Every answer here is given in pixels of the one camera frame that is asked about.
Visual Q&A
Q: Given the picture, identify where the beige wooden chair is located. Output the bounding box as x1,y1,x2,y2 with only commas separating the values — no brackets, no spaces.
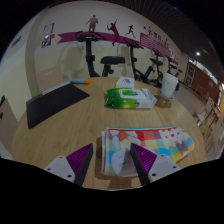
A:
0,106,19,153
34,64,66,93

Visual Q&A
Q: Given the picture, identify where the black exercise bike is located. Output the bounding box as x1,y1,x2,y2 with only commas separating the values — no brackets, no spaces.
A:
149,49,165,88
123,37,154,86
75,30,126,78
166,59,184,92

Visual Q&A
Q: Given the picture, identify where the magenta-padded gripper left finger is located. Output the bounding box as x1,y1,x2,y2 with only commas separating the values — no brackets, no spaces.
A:
43,143,94,187

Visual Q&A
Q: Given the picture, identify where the wooden shelf unit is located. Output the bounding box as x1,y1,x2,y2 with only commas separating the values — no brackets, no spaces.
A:
184,63,198,88

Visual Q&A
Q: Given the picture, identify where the blue and orange marker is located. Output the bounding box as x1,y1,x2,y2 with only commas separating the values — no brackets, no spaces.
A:
69,77,92,85

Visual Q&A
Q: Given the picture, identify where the green wet wipes pack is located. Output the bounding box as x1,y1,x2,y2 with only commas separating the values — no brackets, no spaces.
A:
105,87,158,110

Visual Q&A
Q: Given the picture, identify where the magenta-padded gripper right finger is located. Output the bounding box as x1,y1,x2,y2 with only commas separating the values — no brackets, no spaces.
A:
129,143,183,187

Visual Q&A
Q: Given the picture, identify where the colourful checked towel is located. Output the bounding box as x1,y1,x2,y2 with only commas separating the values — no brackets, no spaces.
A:
100,125,195,178

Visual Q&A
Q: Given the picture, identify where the wall poster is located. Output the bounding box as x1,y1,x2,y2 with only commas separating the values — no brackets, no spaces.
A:
41,23,56,49

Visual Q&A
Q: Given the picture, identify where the flat white box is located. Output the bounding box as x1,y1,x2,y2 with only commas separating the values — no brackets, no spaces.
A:
115,75,136,90

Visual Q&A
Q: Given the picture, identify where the brown tape roll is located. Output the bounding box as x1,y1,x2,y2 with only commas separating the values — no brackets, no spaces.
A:
154,94,173,108

